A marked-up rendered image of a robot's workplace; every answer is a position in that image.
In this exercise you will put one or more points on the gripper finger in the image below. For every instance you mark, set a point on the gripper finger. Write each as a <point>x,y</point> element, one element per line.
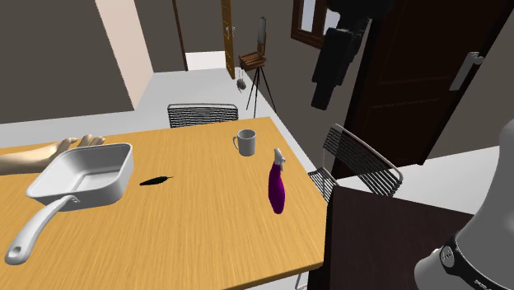
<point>327,72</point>
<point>352,46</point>

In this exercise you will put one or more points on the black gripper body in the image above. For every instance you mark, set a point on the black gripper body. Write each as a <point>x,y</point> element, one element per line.
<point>357,10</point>

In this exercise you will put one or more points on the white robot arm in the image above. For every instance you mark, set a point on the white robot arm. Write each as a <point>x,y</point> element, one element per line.
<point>494,209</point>

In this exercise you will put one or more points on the brown framed window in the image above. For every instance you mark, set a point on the brown framed window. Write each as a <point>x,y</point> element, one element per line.
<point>311,24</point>

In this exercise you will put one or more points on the dark brown door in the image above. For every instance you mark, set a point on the dark brown door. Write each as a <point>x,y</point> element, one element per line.
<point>409,80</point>

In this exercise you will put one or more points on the tripod with wooden box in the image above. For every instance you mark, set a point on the tripod with wooden box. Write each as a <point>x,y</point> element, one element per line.
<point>253,60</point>

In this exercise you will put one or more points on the light brown wooden door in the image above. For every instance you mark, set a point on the light brown wooden door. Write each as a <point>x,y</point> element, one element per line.
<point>228,40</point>

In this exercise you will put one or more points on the grey mug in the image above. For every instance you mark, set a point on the grey mug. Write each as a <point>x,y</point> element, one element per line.
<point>247,144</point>

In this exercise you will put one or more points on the purple spray bottle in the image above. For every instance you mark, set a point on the purple spray bottle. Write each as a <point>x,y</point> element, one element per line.
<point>276,188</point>

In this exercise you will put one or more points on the dark robot stand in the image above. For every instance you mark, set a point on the dark robot stand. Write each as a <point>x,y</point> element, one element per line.
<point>381,241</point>

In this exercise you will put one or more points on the wooden table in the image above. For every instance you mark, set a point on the wooden table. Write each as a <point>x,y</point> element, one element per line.
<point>180,237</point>

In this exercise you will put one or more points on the white square frying pan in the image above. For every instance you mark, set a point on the white square frying pan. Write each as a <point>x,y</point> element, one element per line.
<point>90,168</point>

